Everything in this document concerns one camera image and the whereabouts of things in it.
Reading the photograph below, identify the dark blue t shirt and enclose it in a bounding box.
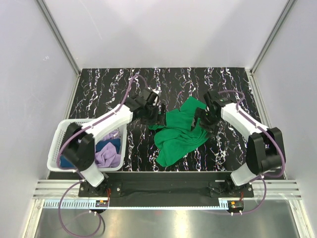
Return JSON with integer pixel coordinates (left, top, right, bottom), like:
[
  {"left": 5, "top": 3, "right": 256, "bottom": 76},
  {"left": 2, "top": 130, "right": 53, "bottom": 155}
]
[{"left": 59, "top": 138, "right": 122, "bottom": 168}]

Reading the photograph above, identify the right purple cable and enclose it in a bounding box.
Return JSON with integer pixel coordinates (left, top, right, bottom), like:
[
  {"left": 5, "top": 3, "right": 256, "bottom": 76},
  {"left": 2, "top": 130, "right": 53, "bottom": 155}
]
[{"left": 241, "top": 179, "right": 267, "bottom": 214}]

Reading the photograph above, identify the left aluminium frame post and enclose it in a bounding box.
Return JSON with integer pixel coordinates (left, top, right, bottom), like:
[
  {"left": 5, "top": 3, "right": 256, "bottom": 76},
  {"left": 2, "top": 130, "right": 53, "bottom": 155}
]
[{"left": 36, "top": 0, "right": 82, "bottom": 76}]

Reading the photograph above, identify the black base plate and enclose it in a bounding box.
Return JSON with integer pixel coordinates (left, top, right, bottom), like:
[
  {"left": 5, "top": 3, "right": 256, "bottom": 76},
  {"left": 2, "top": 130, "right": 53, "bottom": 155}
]
[{"left": 78, "top": 172, "right": 254, "bottom": 209}]

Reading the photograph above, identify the green t shirt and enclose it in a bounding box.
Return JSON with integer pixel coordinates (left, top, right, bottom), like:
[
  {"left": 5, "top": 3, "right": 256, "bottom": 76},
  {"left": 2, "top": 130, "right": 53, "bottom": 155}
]
[{"left": 148, "top": 97, "right": 208, "bottom": 167}]

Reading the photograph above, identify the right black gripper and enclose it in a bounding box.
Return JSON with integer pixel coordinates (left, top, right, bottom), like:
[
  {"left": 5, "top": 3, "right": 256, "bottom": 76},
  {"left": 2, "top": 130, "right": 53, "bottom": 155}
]
[{"left": 189, "top": 107, "right": 220, "bottom": 139}]

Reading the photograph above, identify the left orange connector box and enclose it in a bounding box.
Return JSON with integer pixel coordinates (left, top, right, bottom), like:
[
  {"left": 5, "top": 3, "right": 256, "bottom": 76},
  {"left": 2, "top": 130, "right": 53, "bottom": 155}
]
[{"left": 96, "top": 200, "right": 109, "bottom": 207}]

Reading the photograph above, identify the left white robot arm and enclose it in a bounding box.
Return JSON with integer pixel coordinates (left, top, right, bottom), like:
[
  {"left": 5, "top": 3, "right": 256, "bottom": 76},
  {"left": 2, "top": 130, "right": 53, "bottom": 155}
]
[{"left": 57, "top": 88, "right": 166, "bottom": 196}]

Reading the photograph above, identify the right orange connector box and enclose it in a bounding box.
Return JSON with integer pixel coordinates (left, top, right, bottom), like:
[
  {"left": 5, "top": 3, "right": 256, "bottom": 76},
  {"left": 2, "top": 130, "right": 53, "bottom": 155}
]
[{"left": 229, "top": 200, "right": 244, "bottom": 210}]

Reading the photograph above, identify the white plastic laundry basket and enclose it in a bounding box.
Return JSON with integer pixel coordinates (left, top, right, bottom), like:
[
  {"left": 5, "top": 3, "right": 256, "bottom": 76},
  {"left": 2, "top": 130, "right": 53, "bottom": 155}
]
[{"left": 47, "top": 119, "right": 127, "bottom": 173}]

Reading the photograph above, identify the lilac t shirt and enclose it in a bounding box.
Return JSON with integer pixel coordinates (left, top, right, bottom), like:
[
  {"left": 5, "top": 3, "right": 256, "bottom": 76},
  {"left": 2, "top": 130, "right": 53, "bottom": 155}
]
[{"left": 95, "top": 132, "right": 122, "bottom": 168}]

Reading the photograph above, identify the right aluminium frame post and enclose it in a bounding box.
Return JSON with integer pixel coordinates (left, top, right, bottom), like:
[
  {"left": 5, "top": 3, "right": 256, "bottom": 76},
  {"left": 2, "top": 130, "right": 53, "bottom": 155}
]
[{"left": 250, "top": 0, "right": 297, "bottom": 75}]

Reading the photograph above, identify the orange connector box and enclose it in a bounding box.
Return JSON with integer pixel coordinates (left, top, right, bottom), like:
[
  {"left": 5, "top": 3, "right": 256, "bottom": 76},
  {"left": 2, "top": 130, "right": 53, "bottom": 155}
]
[
  {"left": 96, "top": 200, "right": 109, "bottom": 207},
  {"left": 229, "top": 200, "right": 244, "bottom": 210}
]

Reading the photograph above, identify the aluminium front rail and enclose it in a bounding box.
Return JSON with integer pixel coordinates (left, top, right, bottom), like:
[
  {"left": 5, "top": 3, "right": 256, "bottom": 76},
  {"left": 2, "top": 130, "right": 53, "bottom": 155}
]
[{"left": 33, "top": 179, "right": 302, "bottom": 200}]

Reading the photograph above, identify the white slotted cable duct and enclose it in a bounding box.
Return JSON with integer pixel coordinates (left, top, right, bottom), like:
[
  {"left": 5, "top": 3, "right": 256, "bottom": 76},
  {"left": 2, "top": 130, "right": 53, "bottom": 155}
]
[{"left": 44, "top": 200, "right": 232, "bottom": 210}]

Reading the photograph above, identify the aluminium frame post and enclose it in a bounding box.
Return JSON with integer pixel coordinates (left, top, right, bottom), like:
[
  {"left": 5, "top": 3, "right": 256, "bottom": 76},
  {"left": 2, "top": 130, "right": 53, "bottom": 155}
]
[
  {"left": 250, "top": 0, "right": 297, "bottom": 75},
  {"left": 36, "top": 0, "right": 82, "bottom": 76}
]

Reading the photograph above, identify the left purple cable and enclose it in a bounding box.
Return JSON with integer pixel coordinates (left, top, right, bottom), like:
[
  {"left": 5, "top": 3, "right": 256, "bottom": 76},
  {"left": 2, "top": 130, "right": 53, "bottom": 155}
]
[{"left": 57, "top": 179, "right": 106, "bottom": 236}]

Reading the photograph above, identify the purple cable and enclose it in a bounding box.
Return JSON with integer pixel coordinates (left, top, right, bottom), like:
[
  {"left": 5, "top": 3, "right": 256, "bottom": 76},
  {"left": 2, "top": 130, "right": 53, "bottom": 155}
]
[
  {"left": 57, "top": 179, "right": 106, "bottom": 236},
  {"left": 241, "top": 179, "right": 267, "bottom": 214}
]

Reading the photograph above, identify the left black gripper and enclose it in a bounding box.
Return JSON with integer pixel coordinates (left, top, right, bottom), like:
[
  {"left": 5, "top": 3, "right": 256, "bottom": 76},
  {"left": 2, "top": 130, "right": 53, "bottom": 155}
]
[{"left": 140, "top": 103, "right": 166, "bottom": 126}]

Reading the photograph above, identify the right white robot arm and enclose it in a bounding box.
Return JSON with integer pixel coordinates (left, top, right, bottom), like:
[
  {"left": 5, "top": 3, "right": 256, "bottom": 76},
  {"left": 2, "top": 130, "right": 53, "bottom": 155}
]
[{"left": 191, "top": 90, "right": 286, "bottom": 197}]

